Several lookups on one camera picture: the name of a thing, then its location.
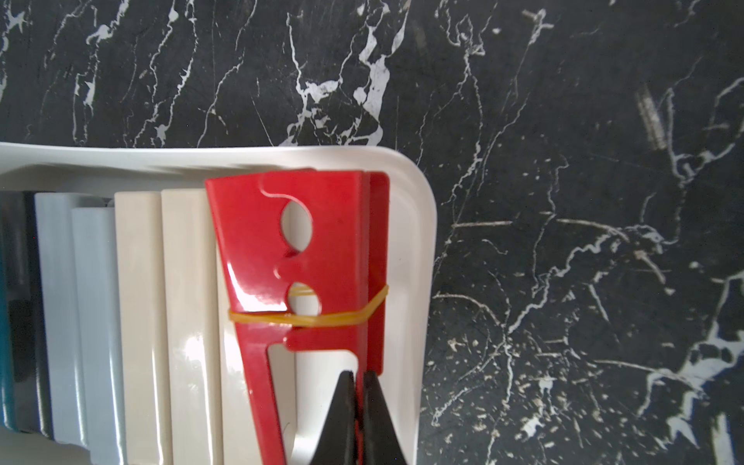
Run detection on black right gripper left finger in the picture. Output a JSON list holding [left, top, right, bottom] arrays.
[[310, 371, 357, 465]]

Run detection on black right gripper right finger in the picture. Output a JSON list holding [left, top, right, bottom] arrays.
[[362, 371, 407, 465]]

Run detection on white plastic storage box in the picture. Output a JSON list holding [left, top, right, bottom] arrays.
[[1, 143, 437, 463]]

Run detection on tan pruning pliers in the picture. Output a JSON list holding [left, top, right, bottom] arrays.
[[114, 192, 174, 464]]

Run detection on red tool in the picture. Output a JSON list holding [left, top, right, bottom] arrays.
[[205, 170, 391, 464]]

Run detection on beige pruning pliers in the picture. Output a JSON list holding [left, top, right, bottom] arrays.
[[161, 189, 224, 464]]

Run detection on light grey pruning pliers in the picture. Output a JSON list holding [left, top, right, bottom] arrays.
[[35, 193, 87, 448]]

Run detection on black pruning pliers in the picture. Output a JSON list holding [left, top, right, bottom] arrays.
[[1, 191, 53, 439]]

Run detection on yellow rubber band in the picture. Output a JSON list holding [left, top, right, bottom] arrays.
[[229, 285, 389, 327]]

